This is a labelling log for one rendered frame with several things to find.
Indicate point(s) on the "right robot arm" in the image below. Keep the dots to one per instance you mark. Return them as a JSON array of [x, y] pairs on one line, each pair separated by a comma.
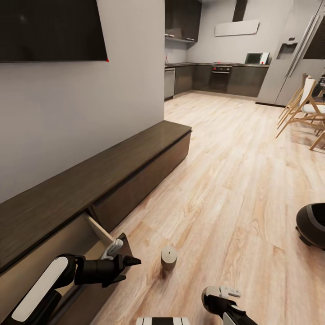
[[228, 310]]

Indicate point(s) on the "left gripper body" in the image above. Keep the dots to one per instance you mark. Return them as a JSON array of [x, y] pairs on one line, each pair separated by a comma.
[[108, 270]]

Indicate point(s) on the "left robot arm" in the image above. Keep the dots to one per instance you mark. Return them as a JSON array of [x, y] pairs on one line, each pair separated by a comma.
[[37, 306]]

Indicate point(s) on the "cauldron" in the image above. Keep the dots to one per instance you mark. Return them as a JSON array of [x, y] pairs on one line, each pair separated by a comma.
[[311, 224]]

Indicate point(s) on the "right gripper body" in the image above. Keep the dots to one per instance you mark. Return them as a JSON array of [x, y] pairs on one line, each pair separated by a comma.
[[215, 304]]

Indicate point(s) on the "pillar candle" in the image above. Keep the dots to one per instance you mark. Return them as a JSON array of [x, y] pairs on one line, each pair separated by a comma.
[[210, 290], [168, 257]]

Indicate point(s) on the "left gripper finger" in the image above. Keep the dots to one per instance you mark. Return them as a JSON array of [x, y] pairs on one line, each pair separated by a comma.
[[119, 278], [130, 261]]

